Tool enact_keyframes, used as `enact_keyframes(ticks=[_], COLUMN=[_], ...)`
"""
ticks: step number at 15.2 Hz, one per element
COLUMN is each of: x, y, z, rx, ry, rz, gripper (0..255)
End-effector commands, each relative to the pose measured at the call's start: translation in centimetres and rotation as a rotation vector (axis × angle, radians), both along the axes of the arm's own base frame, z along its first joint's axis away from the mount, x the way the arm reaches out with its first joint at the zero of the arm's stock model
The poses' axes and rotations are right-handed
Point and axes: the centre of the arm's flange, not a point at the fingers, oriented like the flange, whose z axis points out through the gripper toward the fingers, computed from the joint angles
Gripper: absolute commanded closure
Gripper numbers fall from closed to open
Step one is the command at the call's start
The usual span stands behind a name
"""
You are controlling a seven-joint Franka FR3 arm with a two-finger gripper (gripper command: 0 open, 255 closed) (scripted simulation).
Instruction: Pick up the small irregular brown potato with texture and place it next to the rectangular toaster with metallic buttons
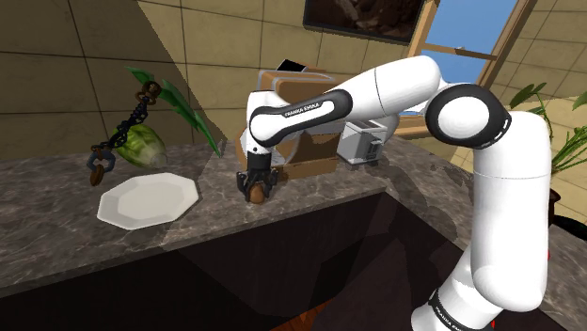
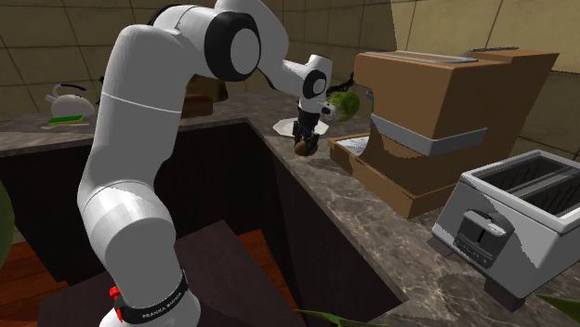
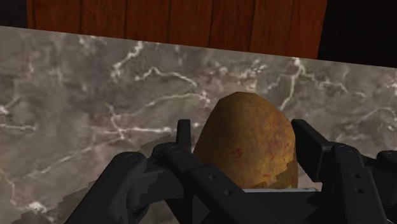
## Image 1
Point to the dark framed wall picture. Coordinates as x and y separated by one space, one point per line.
367 18

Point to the white toaster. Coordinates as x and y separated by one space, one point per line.
362 143

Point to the white octagonal plate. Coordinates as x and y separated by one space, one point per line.
147 201

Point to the brown box-shaped appliance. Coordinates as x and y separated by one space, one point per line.
316 153

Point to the wooden framed window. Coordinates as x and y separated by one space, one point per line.
463 27

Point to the long green leaves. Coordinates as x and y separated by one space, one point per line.
181 103

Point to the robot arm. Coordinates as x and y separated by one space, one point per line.
509 192

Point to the potted green plant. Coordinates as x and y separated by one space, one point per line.
554 206

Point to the brown egg-shaped object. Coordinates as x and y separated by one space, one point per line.
256 194

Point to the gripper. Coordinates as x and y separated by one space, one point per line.
259 162

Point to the green lettuce head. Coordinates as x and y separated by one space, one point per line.
142 146

